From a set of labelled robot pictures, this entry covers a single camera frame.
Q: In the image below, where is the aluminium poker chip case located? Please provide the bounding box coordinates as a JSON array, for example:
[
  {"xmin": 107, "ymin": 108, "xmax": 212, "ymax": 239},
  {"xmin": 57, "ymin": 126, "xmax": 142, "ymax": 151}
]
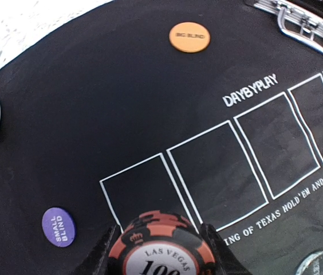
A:
[{"xmin": 245, "ymin": 1, "xmax": 323, "ymax": 54}]

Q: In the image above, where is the orange black 100 chip stack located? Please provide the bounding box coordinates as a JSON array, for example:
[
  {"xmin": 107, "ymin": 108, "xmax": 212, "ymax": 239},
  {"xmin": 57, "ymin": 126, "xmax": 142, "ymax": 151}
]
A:
[{"xmin": 107, "ymin": 210, "xmax": 216, "ymax": 275}]

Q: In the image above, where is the black poker table mat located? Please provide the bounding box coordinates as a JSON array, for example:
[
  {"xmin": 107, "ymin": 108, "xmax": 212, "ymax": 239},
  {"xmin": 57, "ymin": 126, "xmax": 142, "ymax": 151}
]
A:
[{"xmin": 0, "ymin": 1, "xmax": 323, "ymax": 274}]

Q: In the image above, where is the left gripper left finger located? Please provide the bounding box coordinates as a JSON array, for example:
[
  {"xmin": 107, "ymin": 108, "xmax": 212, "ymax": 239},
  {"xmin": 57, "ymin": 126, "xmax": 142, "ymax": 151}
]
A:
[{"xmin": 74, "ymin": 225, "xmax": 117, "ymax": 275}]

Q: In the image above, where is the purple small blind button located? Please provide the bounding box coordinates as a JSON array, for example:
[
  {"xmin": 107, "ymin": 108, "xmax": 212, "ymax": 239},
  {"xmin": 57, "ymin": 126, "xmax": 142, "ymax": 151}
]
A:
[{"xmin": 42, "ymin": 207, "xmax": 76, "ymax": 248}]

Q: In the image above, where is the clear dealer button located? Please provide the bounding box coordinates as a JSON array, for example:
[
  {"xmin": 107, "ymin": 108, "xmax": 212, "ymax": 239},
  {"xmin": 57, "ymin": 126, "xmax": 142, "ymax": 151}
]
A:
[{"xmin": 293, "ymin": 249, "xmax": 323, "ymax": 275}]

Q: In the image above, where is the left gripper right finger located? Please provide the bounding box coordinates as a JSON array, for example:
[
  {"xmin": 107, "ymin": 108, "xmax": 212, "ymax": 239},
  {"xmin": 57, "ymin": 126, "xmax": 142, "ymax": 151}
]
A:
[{"xmin": 200, "ymin": 223, "xmax": 252, "ymax": 275}]

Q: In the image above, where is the floral white tablecloth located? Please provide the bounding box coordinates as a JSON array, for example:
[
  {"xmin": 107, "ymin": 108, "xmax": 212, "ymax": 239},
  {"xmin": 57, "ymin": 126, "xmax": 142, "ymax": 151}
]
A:
[{"xmin": 0, "ymin": 0, "xmax": 107, "ymax": 69}]

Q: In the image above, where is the orange big blind button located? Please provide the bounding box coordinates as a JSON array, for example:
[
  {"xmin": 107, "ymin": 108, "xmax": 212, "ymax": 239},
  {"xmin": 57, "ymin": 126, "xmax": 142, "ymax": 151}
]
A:
[{"xmin": 169, "ymin": 22, "xmax": 211, "ymax": 53}]

